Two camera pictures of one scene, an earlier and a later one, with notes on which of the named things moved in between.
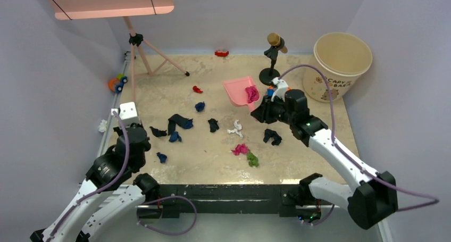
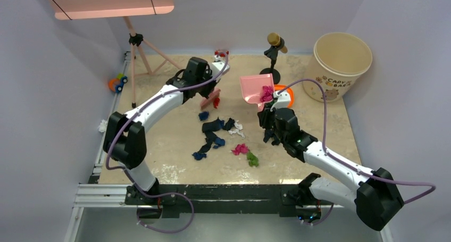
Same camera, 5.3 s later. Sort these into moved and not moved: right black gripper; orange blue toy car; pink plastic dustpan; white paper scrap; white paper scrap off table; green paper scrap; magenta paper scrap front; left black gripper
Moved: right black gripper; left black gripper; pink plastic dustpan
Not moved: magenta paper scrap front; white paper scrap off table; orange blue toy car; white paper scrap; green paper scrap
